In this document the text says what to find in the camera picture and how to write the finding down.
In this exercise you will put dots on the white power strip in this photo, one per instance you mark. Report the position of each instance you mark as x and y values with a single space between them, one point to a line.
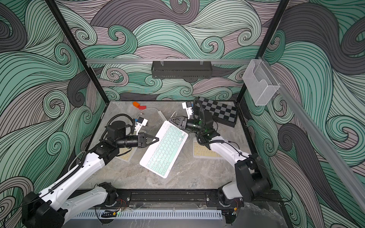
163 118

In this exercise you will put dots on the yellow wireless keyboard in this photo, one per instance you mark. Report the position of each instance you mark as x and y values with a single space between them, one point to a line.
126 154
203 152

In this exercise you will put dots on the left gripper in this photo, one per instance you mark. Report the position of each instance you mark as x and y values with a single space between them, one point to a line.
143 138

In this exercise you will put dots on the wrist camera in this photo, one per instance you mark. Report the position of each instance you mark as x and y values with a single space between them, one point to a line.
139 123
188 106

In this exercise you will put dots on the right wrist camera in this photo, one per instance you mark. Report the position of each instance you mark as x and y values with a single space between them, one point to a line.
188 106

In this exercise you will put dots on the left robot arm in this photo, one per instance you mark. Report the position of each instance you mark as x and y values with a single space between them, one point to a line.
53 207

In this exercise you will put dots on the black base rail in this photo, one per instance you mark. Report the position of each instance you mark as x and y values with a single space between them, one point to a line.
210 198

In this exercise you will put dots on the green wireless keyboard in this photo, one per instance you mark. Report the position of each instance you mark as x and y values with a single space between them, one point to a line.
161 156

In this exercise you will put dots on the orange block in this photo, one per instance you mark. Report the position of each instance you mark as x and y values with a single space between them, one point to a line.
136 104

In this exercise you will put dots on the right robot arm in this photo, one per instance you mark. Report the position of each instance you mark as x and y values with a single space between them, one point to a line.
252 178

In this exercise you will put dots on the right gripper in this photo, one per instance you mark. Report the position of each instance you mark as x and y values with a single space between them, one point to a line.
184 123

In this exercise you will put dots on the black perforated wall tray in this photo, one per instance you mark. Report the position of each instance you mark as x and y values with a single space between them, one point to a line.
181 69

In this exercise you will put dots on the clear plastic wall bin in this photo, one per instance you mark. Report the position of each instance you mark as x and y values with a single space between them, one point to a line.
260 81

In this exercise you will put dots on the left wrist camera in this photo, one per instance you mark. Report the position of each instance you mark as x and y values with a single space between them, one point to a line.
139 123

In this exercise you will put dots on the black checkered board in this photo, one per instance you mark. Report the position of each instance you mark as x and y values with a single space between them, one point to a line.
222 113

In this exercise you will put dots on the white slotted cable duct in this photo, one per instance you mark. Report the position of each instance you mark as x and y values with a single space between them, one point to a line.
153 214

